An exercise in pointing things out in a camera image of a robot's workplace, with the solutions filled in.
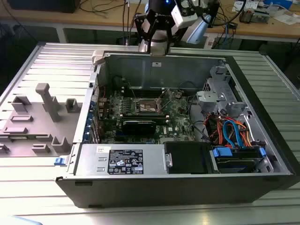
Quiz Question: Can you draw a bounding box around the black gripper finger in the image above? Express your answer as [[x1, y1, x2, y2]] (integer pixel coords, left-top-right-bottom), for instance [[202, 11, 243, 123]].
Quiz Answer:
[[134, 14, 152, 46], [164, 21, 176, 54]]

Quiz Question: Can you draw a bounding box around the silver CPU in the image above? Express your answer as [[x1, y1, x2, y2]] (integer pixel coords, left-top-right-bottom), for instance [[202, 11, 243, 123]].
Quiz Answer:
[[150, 38, 168, 56]]

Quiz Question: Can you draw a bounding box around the CPU socket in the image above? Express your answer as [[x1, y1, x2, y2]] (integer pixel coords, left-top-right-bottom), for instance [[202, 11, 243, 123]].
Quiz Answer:
[[130, 95, 165, 115]]

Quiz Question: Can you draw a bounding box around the grey case latch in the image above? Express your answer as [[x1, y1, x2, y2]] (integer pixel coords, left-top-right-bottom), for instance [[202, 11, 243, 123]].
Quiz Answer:
[[91, 50, 105, 65]]

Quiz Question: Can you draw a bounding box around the silver metal drive cage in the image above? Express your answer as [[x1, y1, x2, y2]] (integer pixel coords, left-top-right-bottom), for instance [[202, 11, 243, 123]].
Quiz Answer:
[[195, 65, 249, 118]]

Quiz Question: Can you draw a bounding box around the white printed leaflet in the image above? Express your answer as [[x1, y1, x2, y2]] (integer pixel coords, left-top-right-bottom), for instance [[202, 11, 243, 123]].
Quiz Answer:
[[232, 0, 249, 13]]

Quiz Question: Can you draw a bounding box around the green motherboard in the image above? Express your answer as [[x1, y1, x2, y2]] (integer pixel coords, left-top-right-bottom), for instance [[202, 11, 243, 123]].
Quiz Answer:
[[97, 88, 196, 145]]

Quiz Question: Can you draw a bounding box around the brown metal heat sink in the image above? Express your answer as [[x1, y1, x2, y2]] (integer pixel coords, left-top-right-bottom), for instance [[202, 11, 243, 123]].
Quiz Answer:
[[238, 6, 255, 24]]

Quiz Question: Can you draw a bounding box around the wooden workbench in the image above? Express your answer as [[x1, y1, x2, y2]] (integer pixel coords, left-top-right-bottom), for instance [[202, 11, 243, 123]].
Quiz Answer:
[[0, 0, 300, 44]]

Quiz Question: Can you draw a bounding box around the grey electronic device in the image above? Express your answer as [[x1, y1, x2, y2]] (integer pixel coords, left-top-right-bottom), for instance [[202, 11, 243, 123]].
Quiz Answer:
[[253, 7, 272, 24]]

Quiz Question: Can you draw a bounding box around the black graphics card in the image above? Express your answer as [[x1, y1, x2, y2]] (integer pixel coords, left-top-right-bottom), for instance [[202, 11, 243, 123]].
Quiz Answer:
[[122, 120, 157, 135]]

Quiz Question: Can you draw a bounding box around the large black box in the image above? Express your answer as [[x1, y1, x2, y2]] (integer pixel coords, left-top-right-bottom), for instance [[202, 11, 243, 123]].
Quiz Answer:
[[7, 0, 80, 14]]

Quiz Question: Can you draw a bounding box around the white paper sheet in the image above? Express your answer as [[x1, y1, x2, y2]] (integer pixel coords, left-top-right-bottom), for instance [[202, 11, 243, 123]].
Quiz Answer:
[[273, 13, 300, 26]]

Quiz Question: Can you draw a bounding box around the black drive box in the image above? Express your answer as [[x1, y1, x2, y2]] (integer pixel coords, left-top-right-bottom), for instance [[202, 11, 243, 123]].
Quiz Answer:
[[163, 141, 213, 174]]

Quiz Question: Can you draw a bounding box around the grey parts rack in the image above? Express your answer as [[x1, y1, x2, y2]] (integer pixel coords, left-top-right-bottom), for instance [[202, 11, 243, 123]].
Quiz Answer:
[[0, 82, 84, 158]]

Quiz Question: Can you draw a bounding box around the silver power supply unit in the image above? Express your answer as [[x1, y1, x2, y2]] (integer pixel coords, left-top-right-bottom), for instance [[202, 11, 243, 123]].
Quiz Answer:
[[74, 143, 168, 176]]

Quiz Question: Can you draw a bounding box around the hard disk in blue carrier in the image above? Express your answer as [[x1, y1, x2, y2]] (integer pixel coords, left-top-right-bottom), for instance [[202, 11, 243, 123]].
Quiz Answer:
[[209, 145, 267, 174]]

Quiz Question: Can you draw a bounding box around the black grey PC case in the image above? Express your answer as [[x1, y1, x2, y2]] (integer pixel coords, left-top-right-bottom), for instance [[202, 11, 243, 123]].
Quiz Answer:
[[55, 48, 300, 209]]

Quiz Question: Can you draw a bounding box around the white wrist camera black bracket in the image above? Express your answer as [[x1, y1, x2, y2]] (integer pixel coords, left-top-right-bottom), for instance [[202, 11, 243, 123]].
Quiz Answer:
[[170, 4, 199, 29]]

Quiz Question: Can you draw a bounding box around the blue wire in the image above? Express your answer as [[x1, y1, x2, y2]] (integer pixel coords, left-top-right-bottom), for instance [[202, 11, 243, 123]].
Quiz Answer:
[[222, 120, 247, 149]]

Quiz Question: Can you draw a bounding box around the orange wire bundle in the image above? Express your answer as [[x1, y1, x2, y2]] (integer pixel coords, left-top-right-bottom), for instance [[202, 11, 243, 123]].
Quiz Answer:
[[203, 114, 255, 148]]

